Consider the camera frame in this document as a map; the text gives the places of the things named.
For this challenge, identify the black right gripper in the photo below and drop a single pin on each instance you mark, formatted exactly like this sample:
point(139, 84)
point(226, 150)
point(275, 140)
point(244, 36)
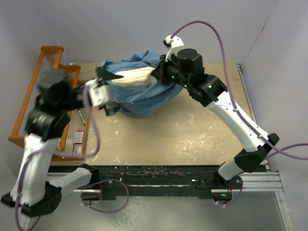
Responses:
point(160, 71)

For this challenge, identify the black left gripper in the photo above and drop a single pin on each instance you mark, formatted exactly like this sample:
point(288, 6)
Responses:
point(103, 75)

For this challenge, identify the blue pillowcase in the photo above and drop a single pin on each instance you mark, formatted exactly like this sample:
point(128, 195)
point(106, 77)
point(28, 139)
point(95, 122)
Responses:
point(139, 102)

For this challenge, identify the white pillow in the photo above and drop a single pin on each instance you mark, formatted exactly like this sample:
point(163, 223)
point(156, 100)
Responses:
point(140, 77)

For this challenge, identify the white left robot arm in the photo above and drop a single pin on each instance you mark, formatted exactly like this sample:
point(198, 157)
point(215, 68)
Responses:
point(33, 195)

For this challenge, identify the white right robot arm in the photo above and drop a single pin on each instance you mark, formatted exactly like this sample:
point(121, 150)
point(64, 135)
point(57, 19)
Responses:
point(213, 94)

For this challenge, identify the magenta capped marker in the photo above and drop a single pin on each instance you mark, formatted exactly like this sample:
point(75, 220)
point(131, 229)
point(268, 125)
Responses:
point(81, 117)

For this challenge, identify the red white small box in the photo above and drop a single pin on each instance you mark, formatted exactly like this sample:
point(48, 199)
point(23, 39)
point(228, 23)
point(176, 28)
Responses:
point(77, 142)

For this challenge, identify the orange wooden tiered rack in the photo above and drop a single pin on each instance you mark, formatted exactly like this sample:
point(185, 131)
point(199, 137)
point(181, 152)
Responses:
point(49, 58)

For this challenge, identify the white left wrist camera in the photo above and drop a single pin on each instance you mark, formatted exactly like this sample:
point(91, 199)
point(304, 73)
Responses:
point(100, 94)

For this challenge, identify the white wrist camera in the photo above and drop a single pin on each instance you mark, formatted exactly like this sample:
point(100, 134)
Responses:
point(174, 44)
point(100, 94)

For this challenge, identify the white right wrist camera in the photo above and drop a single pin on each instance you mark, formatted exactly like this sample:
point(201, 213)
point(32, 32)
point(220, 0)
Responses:
point(174, 44)

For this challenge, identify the aluminium frame rail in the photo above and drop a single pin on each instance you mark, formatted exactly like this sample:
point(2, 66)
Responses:
point(239, 68)

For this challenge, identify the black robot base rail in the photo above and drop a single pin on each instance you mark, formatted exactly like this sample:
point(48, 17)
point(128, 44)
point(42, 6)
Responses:
point(162, 181)

